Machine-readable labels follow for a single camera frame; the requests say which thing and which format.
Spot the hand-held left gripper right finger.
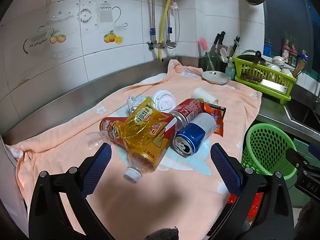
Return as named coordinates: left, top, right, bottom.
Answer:
left=207, top=144, right=297, bottom=240

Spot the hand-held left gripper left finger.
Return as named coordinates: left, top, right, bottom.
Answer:
left=29, top=144, right=115, bottom=240

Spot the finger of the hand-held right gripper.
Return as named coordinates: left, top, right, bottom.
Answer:
left=286, top=148, right=320, bottom=173

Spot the green plastic mesh basket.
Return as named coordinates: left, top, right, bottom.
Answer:
left=241, top=124, right=299, bottom=180

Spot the gold and red drink bottle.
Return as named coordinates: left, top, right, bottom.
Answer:
left=123, top=111, right=178, bottom=183

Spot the clear plastic cup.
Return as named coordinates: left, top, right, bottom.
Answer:
left=86, top=130, right=112, bottom=152

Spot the red cartoon snack tube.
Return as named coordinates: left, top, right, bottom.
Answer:
left=99, top=116, right=130, bottom=147

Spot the blue and silver can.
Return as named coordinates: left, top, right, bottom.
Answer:
left=173, top=112, right=217, bottom=158

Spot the steel sink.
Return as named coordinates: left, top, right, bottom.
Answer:
left=285, top=95, right=320, bottom=132

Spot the orange snack packet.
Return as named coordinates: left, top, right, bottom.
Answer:
left=200, top=102, right=227, bottom=137

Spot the red plastic object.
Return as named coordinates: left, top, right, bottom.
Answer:
left=246, top=192, right=263, bottom=217

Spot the yellow transparent snack wrapper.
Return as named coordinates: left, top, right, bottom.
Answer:
left=117, top=96, right=175, bottom=145

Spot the peach floral towel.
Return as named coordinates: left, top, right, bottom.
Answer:
left=6, top=59, right=263, bottom=240

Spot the red cola can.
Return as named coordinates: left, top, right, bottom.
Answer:
left=171, top=99, right=204, bottom=132

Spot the crumpled white paper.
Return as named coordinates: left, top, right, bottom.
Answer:
left=126, top=95, right=145, bottom=113

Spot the white paper cup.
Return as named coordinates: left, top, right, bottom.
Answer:
left=191, top=87, right=219, bottom=105

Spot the green plastic dish rack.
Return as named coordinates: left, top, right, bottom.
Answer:
left=232, top=55, right=297, bottom=105

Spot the white plastic cup lid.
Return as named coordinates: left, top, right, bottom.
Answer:
left=152, top=89, right=177, bottom=113

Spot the white round plate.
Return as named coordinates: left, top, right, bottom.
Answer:
left=202, top=70, right=231, bottom=85

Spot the bundle of chopsticks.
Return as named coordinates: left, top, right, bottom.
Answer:
left=292, top=59, right=307, bottom=78

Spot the teal dish soap bottle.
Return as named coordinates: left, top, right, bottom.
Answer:
left=225, top=61, right=237, bottom=80

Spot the steel utensil holder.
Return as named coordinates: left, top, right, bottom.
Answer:
left=217, top=44, right=235, bottom=73

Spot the green glass jar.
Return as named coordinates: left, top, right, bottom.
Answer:
left=204, top=51, right=220, bottom=72

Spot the cleaver with wooden handle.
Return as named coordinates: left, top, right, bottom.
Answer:
left=241, top=73, right=263, bottom=83

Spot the pot with black handle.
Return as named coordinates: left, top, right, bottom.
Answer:
left=240, top=51, right=267, bottom=67

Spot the black handled kitchen knife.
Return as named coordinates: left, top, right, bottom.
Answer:
left=210, top=31, right=226, bottom=53
left=232, top=36, right=240, bottom=57

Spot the wall water valve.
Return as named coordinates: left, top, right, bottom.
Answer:
left=146, top=39, right=177, bottom=51

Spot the steel flexible hose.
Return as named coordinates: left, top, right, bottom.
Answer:
left=149, top=0, right=157, bottom=43
left=166, top=6, right=173, bottom=42

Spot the yellow gas hose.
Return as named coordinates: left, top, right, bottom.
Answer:
left=158, top=0, right=174, bottom=62

